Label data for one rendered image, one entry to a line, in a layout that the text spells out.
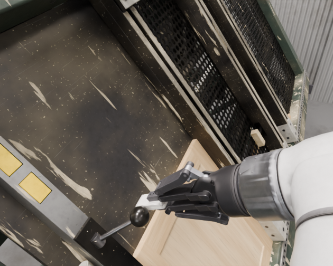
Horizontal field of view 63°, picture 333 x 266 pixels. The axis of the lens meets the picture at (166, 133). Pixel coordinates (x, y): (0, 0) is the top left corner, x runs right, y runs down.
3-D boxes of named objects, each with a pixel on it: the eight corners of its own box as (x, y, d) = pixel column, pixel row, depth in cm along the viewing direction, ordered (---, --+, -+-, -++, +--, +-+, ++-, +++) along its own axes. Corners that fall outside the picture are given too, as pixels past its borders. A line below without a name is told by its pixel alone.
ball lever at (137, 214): (97, 256, 52) (154, 226, 49) (83, 244, 51) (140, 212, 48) (101, 240, 56) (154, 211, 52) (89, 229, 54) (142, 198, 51)
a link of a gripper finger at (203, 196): (211, 201, 41) (206, 195, 40) (158, 206, 48) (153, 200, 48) (218, 181, 43) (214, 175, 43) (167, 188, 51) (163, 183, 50)
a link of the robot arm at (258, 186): (280, 134, 36) (240, 144, 40) (271, 186, 30) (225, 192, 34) (308, 180, 39) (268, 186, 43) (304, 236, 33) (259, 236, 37)
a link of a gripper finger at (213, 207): (221, 185, 44) (225, 191, 44) (171, 193, 51) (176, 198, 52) (214, 205, 41) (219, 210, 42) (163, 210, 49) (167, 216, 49)
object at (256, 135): (258, 147, 126) (264, 145, 124) (250, 134, 123) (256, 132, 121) (259, 142, 128) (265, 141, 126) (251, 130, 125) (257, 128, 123)
